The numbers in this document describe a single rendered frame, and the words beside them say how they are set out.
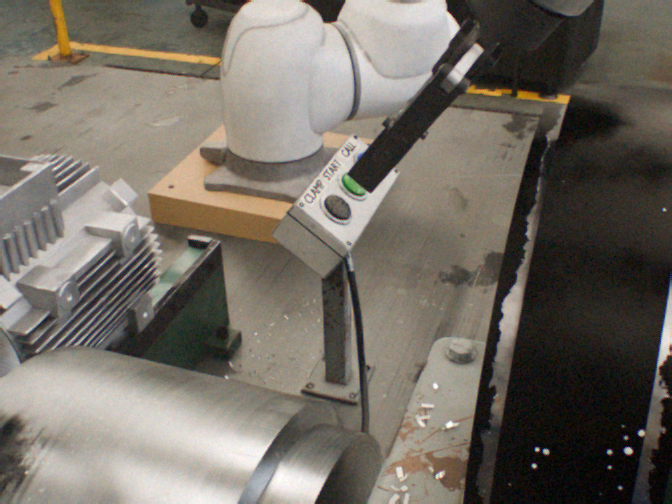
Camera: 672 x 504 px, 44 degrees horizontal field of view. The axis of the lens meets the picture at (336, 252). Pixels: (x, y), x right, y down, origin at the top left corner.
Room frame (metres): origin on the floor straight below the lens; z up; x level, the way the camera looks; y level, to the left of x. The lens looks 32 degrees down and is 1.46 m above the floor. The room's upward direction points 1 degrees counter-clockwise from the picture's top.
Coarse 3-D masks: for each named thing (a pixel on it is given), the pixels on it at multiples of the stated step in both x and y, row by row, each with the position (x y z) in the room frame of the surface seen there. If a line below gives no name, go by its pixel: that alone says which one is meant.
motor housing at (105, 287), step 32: (64, 160) 0.75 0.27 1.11; (64, 192) 0.68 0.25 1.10; (96, 192) 0.72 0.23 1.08; (64, 224) 0.66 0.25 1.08; (64, 256) 0.63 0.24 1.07; (96, 256) 0.64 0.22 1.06; (96, 288) 0.62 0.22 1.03; (128, 288) 0.66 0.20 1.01; (0, 320) 0.54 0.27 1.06; (32, 320) 0.55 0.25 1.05; (64, 320) 0.58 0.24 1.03; (96, 320) 0.61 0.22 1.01; (0, 352) 0.64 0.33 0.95; (32, 352) 0.54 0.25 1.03
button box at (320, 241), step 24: (360, 144) 0.83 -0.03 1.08; (336, 168) 0.76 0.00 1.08; (312, 192) 0.71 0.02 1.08; (336, 192) 0.73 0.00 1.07; (384, 192) 0.77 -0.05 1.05; (288, 216) 0.68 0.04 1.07; (312, 216) 0.68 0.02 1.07; (360, 216) 0.71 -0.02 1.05; (288, 240) 0.68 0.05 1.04; (312, 240) 0.68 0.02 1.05; (336, 240) 0.67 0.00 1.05; (312, 264) 0.68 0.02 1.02; (336, 264) 0.67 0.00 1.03
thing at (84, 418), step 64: (0, 384) 0.34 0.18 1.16; (64, 384) 0.34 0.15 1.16; (128, 384) 0.35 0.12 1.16; (192, 384) 0.35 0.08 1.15; (0, 448) 0.30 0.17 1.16; (64, 448) 0.30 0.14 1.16; (128, 448) 0.29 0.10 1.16; (192, 448) 0.29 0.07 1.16; (256, 448) 0.29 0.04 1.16; (320, 448) 0.31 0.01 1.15
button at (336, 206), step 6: (324, 198) 0.71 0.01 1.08; (330, 198) 0.70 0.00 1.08; (336, 198) 0.71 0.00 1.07; (342, 198) 0.71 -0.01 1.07; (324, 204) 0.70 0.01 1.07; (330, 204) 0.70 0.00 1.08; (336, 204) 0.70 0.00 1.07; (342, 204) 0.70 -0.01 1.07; (348, 204) 0.71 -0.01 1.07; (330, 210) 0.69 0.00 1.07; (336, 210) 0.69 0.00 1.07; (342, 210) 0.70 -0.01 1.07; (348, 210) 0.70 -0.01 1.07; (336, 216) 0.69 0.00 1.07; (342, 216) 0.69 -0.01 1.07; (348, 216) 0.70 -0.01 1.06
